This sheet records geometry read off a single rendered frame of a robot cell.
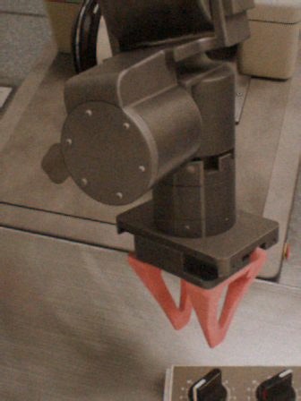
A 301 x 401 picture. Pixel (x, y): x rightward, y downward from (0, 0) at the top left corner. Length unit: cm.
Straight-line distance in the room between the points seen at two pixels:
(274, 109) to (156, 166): 102
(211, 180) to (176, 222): 4
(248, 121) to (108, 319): 77
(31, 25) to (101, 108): 197
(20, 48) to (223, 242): 184
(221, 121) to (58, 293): 32
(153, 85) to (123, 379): 33
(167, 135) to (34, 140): 101
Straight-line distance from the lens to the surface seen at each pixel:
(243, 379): 52
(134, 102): 29
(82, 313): 60
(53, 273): 63
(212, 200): 37
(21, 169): 125
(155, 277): 42
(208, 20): 34
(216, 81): 35
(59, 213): 116
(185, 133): 31
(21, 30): 225
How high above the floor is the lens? 128
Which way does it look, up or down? 54 degrees down
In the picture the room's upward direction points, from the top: 9 degrees counter-clockwise
